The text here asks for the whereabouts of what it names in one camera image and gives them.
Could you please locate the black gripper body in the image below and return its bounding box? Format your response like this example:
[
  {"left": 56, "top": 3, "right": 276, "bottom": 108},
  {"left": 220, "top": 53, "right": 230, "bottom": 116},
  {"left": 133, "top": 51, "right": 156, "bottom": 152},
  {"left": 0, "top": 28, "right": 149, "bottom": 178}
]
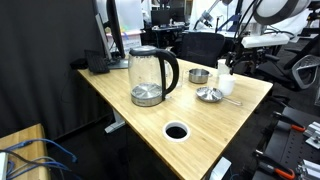
[{"left": 229, "top": 45, "right": 268, "bottom": 68}]

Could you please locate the white ceramic mug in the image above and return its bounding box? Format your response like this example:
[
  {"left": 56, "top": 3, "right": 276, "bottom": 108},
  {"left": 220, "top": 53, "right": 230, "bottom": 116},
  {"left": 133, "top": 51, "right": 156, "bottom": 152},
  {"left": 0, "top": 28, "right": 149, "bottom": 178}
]
[{"left": 217, "top": 73, "right": 236, "bottom": 97}]

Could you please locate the black mesh office chair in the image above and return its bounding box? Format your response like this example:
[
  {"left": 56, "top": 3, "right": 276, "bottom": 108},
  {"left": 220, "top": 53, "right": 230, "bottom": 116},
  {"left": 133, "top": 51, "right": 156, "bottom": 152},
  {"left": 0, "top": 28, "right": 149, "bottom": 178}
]
[{"left": 179, "top": 31, "right": 226, "bottom": 69}]

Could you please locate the small steel pot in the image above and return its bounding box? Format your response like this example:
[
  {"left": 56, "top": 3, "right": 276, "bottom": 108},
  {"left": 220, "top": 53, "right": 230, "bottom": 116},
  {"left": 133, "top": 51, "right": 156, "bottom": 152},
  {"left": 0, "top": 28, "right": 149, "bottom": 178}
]
[{"left": 187, "top": 68, "right": 214, "bottom": 85}]

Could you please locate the glass electric kettle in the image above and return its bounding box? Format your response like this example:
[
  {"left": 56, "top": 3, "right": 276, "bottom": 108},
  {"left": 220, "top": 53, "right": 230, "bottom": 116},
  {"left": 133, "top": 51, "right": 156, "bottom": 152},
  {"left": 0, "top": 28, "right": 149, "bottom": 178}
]
[{"left": 127, "top": 45, "right": 180, "bottom": 108}]

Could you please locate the white printed cardboard box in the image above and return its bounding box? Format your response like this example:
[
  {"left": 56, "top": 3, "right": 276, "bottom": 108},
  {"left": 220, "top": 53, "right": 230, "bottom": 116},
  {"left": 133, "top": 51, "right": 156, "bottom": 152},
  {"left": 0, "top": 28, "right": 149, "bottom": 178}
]
[{"left": 105, "top": 29, "right": 143, "bottom": 54}]

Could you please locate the black computer monitor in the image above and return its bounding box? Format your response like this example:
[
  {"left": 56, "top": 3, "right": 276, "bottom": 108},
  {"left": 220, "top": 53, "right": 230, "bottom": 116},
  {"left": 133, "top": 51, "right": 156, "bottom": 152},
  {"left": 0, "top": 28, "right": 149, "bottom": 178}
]
[{"left": 94, "top": 0, "right": 130, "bottom": 70}]

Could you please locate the black box on desk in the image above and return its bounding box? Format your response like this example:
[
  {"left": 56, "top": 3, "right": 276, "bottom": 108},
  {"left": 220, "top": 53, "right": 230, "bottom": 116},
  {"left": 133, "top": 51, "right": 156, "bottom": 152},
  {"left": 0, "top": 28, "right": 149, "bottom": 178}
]
[{"left": 83, "top": 49, "right": 111, "bottom": 75}]

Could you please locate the black curtain divider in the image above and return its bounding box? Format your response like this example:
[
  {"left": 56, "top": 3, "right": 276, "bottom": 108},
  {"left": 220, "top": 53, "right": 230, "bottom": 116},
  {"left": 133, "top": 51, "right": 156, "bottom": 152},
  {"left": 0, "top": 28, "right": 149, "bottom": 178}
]
[{"left": 0, "top": 0, "right": 116, "bottom": 139}]

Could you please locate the steel pan with wire handle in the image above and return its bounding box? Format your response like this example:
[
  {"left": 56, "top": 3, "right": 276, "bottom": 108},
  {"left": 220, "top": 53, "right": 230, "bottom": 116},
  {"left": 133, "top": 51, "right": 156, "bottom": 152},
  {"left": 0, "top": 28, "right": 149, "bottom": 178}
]
[{"left": 195, "top": 86, "right": 244, "bottom": 107}]

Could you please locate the grey frame office chair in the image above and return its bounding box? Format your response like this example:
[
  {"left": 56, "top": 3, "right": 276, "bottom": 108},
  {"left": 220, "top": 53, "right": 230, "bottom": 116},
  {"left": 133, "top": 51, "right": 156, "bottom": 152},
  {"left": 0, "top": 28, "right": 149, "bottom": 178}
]
[{"left": 289, "top": 54, "right": 320, "bottom": 91}]

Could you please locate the orange handled clamp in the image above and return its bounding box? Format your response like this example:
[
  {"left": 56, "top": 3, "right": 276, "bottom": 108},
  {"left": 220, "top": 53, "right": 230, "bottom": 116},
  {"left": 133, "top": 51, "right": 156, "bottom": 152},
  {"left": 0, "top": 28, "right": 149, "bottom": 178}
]
[
  {"left": 253, "top": 149, "right": 297, "bottom": 180},
  {"left": 272, "top": 110, "right": 307, "bottom": 133}
]

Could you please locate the white desk cable grommet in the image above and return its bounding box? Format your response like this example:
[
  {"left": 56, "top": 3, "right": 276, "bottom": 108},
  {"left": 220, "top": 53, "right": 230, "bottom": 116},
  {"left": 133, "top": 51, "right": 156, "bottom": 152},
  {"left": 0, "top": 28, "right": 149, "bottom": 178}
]
[{"left": 162, "top": 120, "right": 192, "bottom": 144}]

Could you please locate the blue network cable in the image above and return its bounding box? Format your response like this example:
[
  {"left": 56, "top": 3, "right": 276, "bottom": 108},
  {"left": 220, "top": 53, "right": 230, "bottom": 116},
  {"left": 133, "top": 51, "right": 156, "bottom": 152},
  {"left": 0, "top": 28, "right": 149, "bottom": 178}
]
[{"left": 0, "top": 138, "right": 79, "bottom": 180}]

